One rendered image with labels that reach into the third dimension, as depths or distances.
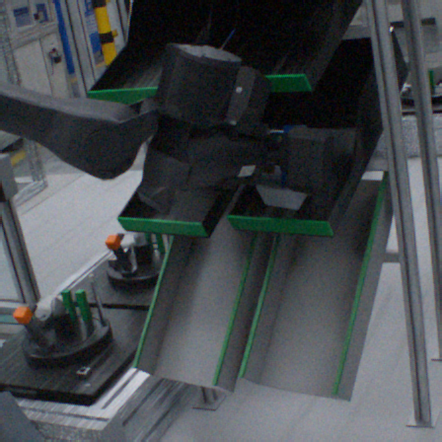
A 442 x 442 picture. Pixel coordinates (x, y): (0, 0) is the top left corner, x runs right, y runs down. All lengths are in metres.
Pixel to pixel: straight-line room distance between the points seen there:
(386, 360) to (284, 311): 0.29
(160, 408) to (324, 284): 0.32
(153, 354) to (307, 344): 0.21
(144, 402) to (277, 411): 0.19
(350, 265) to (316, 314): 0.07
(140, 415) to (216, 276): 0.22
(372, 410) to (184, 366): 0.28
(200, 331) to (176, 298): 0.07
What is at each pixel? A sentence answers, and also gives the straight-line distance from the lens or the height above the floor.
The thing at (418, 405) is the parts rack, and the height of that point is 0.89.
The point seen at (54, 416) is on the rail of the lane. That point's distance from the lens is 1.14.
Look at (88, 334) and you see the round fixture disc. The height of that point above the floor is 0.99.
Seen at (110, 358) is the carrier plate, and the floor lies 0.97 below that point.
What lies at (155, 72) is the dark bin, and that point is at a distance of 1.00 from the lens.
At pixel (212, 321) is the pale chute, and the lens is 1.08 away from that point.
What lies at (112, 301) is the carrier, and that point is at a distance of 1.40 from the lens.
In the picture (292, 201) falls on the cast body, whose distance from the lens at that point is 0.88.
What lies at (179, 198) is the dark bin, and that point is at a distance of 1.04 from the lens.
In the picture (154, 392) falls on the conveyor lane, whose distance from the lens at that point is 1.19.
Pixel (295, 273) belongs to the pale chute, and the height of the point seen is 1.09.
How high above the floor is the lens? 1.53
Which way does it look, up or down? 20 degrees down
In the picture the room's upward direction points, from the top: 11 degrees counter-clockwise
